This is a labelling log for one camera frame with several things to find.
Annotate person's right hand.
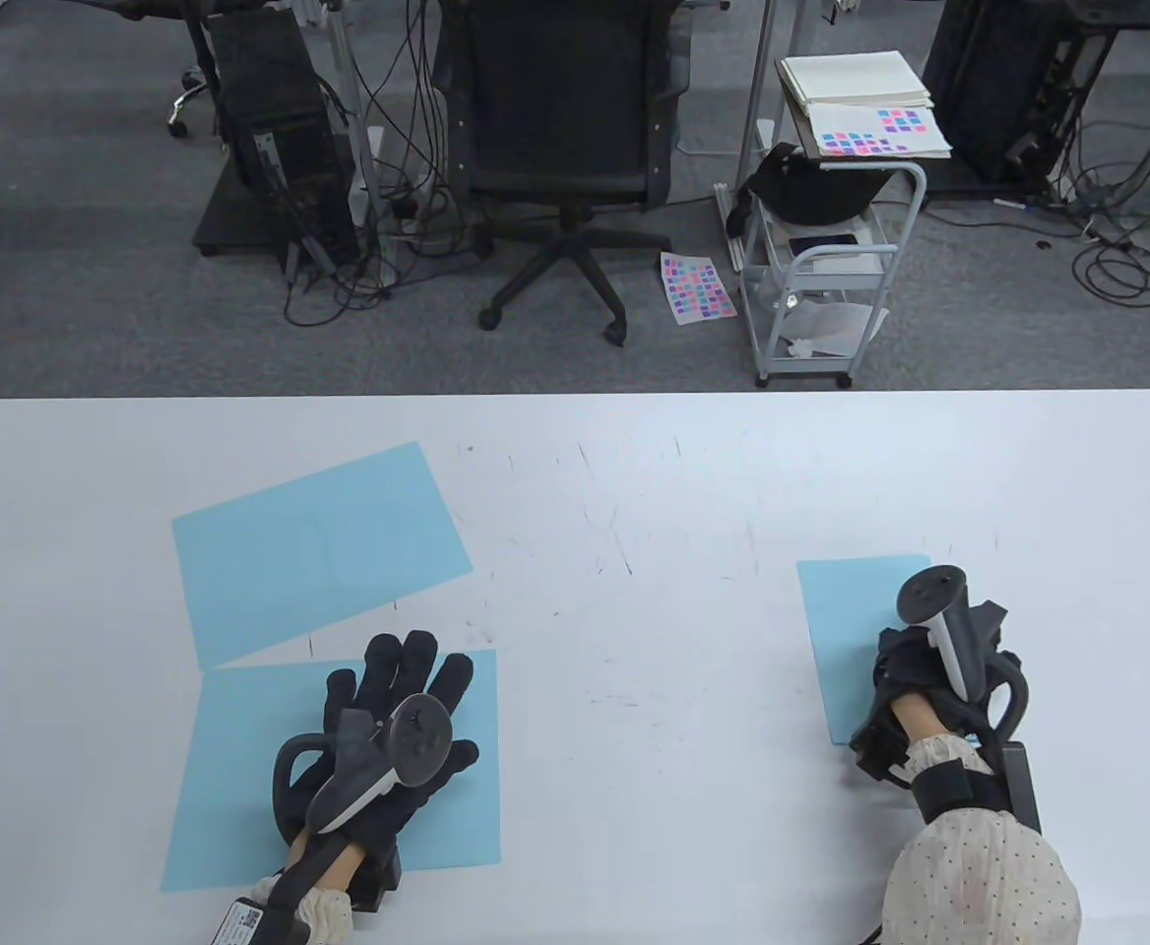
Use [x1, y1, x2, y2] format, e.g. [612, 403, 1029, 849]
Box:
[870, 598, 1014, 734]

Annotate person's left hand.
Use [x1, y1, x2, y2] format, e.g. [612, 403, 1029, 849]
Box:
[324, 630, 482, 875]

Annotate person's left forearm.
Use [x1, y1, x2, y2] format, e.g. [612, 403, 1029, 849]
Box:
[250, 835, 357, 945]

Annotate person's right forearm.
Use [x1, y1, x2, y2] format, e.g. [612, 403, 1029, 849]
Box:
[878, 694, 1084, 945]

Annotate grey controller on left glove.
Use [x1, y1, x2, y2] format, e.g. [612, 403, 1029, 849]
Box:
[273, 694, 454, 838]

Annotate grey controller on glove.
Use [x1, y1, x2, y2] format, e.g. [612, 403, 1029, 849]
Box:
[273, 694, 454, 838]
[896, 564, 1031, 741]

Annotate small light blue paper sheet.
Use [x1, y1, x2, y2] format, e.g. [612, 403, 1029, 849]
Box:
[796, 555, 982, 747]

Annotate grey controller on right glove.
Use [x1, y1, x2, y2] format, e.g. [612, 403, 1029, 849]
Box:
[896, 564, 1031, 741]

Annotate square light blue paper sheet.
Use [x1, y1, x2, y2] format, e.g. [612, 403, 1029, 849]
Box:
[160, 649, 503, 894]

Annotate large light blue paper sheet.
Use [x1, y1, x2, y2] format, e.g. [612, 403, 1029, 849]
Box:
[171, 441, 476, 672]

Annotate white labelled wrist device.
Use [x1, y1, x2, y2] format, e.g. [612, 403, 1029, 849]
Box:
[205, 891, 302, 945]

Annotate crumpled white papers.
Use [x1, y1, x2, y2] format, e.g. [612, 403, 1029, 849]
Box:
[782, 299, 890, 361]

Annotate white rolling cart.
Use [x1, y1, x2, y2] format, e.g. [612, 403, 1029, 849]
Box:
[735, 116, 929, 388]

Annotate small sheet with coloured stickers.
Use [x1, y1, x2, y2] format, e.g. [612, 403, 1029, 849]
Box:
[660, 251, 739, 328]

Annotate black bag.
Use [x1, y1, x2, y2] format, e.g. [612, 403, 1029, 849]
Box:
[735, 143, 893, 229]

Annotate black low platform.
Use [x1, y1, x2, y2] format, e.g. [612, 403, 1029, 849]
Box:
[191, 133, 364, 262]

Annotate white sheet with coloured stickers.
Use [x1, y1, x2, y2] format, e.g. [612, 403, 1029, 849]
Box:
[804, 100, 954, 160]

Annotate black office chair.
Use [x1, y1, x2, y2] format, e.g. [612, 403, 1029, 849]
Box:
[435, 0, 696, 347]

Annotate black computer tower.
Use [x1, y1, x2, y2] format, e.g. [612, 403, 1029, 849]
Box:
[205, 8, 361, 272]

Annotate black equipment rack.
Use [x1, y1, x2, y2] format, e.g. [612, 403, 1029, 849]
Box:
[922, 0, 1122, 190]

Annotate stack of white notebooks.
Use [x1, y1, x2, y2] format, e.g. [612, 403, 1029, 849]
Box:
[777, 50, 936, 113]

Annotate chrome chair base with wheel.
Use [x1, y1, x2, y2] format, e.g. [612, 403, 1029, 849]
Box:
[165, 65, 217, 139]

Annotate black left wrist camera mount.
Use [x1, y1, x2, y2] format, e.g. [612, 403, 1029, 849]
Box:
[351, 845, 405, 913]

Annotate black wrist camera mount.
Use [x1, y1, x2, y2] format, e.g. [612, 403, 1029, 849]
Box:
[851, 719, 1044, 838]
[351, 845, 405, 913]

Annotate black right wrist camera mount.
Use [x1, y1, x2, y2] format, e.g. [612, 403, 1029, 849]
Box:
[851, 719, 1044, 838]

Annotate coiled black cables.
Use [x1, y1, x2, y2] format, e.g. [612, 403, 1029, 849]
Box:
[989, 59, 1150, 308]

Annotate bundle of black cables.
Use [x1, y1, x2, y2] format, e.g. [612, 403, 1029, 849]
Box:
[283, 0, 497, 329]

